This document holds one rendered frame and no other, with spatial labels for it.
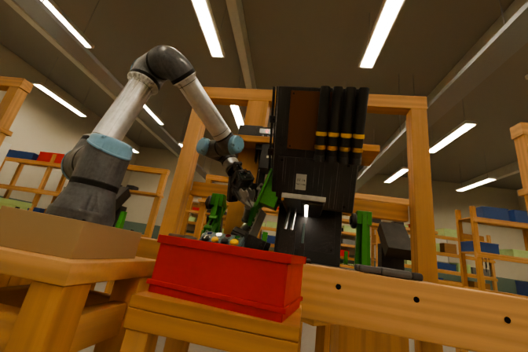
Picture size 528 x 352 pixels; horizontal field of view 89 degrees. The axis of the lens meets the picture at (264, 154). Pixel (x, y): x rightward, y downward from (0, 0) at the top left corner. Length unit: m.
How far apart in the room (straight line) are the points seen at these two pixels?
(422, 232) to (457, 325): 0.70
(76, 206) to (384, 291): 0.86
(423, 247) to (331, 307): 0.82
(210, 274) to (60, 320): 0.26
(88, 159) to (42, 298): 0.32
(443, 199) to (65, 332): 12.79
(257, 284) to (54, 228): 0.43
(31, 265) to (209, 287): 0.33
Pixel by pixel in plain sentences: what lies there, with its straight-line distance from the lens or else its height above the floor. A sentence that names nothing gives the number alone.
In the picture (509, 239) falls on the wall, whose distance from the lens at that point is 13.99.
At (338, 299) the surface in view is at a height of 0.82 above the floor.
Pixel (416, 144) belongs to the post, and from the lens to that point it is 1.77.
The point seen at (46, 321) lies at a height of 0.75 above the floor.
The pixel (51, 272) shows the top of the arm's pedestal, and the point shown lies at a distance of 0.65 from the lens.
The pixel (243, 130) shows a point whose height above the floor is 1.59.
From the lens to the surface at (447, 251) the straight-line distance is 9.28.
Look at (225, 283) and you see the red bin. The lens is 0.61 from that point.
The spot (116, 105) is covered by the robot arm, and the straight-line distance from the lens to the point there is 1.02.
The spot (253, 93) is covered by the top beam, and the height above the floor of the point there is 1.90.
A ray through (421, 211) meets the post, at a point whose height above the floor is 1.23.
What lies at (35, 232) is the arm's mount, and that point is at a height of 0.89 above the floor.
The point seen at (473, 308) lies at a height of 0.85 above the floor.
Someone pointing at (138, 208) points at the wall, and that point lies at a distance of 12.88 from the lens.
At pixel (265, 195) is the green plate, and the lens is 1.20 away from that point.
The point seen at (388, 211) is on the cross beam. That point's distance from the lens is 1.70.
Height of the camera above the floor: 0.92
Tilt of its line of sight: 20 degrees up
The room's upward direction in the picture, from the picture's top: 9 degrees clockwise
